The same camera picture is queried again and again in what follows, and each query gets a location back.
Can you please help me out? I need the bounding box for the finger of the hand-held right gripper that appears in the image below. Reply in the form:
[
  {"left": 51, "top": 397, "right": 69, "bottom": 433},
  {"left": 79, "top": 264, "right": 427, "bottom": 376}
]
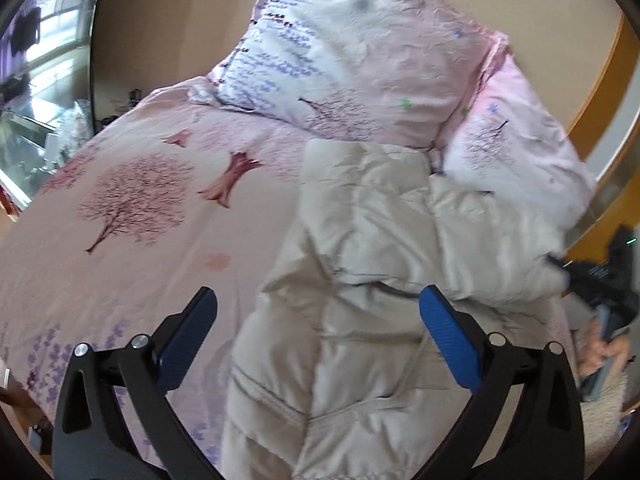
[{"left": 546, "top": 254, "right": 572, "bottom": 287}]

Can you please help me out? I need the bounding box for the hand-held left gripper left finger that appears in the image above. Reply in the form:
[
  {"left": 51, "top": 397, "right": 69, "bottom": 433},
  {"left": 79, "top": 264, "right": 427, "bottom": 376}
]
[{"left": 51, "top": 286, "right": 226, "bottom": 480}]

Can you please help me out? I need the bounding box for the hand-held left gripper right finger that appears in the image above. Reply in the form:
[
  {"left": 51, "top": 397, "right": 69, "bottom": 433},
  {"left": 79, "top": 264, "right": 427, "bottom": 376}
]
[{"left": 419, "top": 284, "right": 586, "bottom": 480}]

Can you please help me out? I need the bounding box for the beige puffer jacket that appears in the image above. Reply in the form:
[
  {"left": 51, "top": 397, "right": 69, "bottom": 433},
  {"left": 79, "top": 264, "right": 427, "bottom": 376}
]
[{"left": 220, "top": 137, "right": 570, "bottom": 480}]

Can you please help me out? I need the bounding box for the person's right hand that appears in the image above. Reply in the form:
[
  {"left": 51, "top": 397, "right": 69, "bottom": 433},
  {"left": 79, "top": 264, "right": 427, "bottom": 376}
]
[{"left": 577, "top": 319, "right": 632, "bottom": 382}]

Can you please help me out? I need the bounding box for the pink tree print bed sheet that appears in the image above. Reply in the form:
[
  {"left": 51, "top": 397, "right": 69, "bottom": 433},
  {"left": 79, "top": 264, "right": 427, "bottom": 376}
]
[{"left": 0, "top": 76, "right": 581, "bottom": 480}]

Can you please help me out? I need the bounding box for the pink tree print pillow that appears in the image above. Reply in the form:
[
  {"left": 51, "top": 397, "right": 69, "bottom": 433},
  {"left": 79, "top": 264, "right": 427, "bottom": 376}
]
[{"left": 442, "top": 52, "right": 599, "bottom": 266}]

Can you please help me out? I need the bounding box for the large lavender print pillow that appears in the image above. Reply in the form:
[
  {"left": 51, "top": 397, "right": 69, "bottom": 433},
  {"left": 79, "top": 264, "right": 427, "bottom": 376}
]
[{"left": 206, "top": 0, "right": 510, "bottom": 150}]

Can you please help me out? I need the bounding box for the window with purple curtain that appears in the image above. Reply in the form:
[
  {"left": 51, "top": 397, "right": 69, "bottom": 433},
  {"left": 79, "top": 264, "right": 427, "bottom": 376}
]
[{"left": 0, "top": 0, "right": 110, "bottom": 211}]

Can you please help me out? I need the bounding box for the wooden frame with glass panel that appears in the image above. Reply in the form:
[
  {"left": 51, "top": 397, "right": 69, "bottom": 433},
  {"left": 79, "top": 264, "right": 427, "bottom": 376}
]
[{"left": 562, "top": 10, "right": 640, "bottom": 267}]

